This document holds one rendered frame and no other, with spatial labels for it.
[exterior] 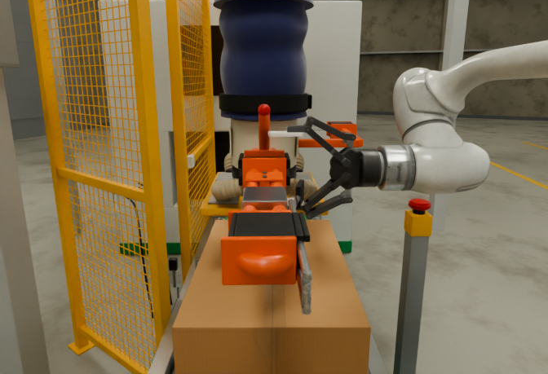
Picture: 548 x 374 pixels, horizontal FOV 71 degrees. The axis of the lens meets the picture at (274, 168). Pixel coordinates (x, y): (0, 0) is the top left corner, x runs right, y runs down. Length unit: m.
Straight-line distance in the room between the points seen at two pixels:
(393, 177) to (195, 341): 0.51
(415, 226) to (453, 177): 0.57
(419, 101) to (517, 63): 0.18
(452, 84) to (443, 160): 0.15
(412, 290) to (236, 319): 0.75
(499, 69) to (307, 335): 0.61
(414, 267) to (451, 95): 0.72
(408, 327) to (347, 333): 0.68
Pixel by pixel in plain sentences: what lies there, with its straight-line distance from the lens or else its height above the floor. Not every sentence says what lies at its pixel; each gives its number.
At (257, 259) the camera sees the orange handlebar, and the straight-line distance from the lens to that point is 0.37.
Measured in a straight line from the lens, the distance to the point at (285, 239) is 0.38.
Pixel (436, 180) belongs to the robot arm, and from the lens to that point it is 0.78.
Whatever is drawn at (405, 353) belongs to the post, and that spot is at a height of 0.49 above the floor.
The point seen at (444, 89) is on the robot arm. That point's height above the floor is 1.41.
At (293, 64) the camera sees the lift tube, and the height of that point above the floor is 1.46.
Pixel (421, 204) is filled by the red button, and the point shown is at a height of 1.04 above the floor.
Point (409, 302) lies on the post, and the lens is 1.46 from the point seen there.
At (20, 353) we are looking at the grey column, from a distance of 1.89.
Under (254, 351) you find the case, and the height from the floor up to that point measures 0.89.
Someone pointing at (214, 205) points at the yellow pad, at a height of 1.15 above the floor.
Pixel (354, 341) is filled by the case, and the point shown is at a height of 0.92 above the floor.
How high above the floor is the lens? 1.43
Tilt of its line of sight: 13 degrees down
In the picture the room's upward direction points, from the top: straight up
